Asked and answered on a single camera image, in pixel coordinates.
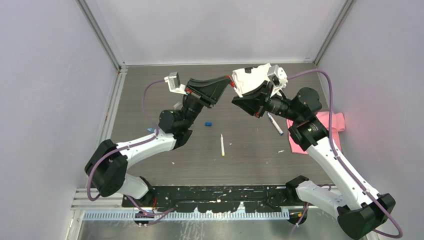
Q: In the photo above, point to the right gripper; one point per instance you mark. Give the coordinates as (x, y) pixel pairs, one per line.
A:
(256, 101)

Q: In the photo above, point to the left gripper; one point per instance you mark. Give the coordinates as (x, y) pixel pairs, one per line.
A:
(211, 91)

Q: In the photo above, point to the red pen cap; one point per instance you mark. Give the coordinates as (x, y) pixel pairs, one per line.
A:
(231, 81)

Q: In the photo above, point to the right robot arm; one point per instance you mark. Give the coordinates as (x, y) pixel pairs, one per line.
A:
(358, 207)

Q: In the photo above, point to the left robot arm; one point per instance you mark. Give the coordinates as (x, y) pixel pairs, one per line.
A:
(107, 168)

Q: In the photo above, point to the clear pen cap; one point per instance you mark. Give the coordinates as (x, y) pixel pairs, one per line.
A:
(177, 105)

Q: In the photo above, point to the white blue marker pen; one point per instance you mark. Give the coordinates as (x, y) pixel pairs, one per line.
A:
(275, 124)

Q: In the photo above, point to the white pen yellow end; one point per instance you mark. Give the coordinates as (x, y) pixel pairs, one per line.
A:
(222, 145)

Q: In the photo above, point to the white folded cloth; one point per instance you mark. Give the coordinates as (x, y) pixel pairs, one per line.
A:
(248, 78)

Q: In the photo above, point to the pink cloth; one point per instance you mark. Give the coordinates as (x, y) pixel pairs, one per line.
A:
(338, 125)

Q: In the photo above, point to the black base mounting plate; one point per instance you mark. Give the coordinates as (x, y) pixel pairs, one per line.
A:
(219, 198)

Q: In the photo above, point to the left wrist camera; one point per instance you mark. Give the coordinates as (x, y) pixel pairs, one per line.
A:
(174, 84)

